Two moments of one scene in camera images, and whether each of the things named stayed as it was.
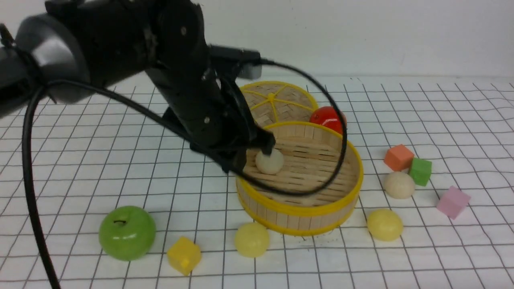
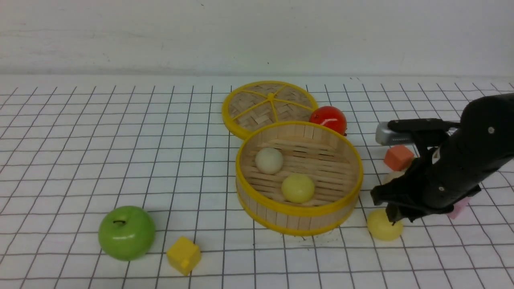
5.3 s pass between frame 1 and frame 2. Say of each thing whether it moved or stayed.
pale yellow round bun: moved
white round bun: stayed
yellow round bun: stayed
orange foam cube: stayed
